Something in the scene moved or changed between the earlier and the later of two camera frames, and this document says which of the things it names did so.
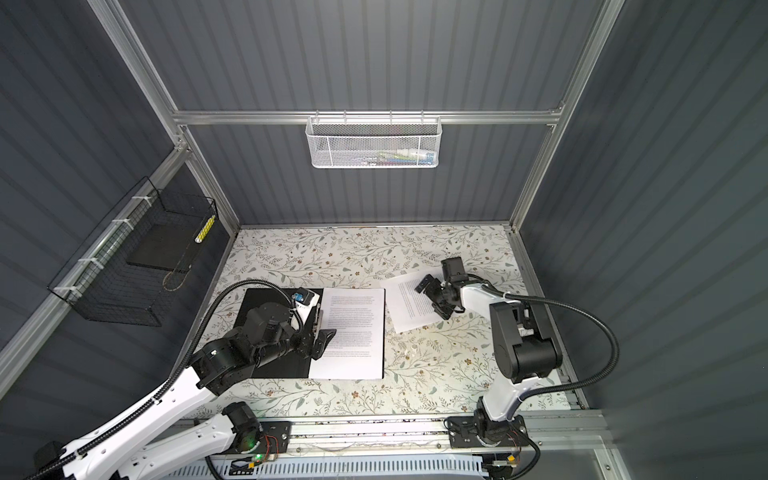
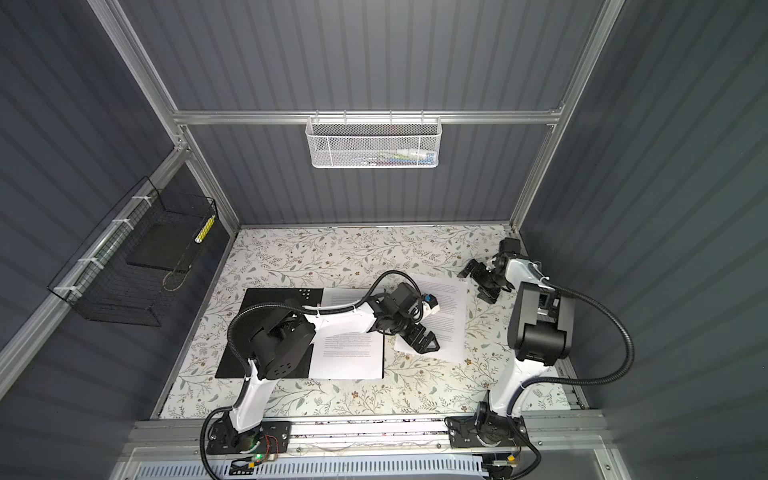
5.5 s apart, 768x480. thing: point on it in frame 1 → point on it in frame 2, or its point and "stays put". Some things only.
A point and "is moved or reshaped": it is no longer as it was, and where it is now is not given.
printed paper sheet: [409, 309] is moved or reshaped
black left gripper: [306, 347] → [414, 341]
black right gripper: [445, 310] → [490, 295]
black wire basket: [130, 269] stays put
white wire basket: [373, 142] stays put
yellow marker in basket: [199, 237] stays put
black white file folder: [286, 364] → [347, 354]
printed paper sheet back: [356, 351] stays put
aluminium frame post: [118, 26] stays put
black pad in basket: [167, 245] stays put
